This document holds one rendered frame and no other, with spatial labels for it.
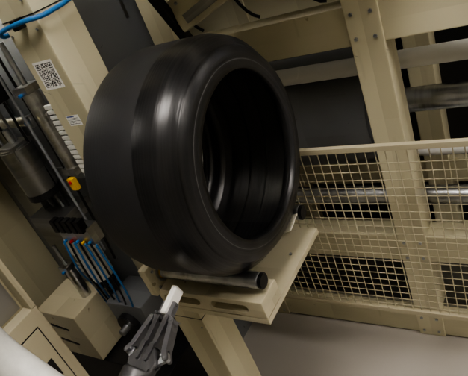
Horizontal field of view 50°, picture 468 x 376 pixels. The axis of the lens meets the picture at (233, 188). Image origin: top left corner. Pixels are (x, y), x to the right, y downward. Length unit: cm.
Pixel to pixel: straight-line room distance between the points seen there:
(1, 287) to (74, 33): 79
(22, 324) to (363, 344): 135
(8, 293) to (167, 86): 91
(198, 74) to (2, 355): 64
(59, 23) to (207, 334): 107
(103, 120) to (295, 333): 154
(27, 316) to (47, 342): 11
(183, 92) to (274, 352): 155
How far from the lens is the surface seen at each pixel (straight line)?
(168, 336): 112
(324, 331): 234
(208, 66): 110
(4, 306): 169
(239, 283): 130
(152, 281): 146
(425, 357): 218
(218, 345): 180
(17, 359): 89
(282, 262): 147
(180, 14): 153
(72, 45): 134
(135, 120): 105
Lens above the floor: 172
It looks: 29 degrees down
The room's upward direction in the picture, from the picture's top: 23 degrees counter-clockwise
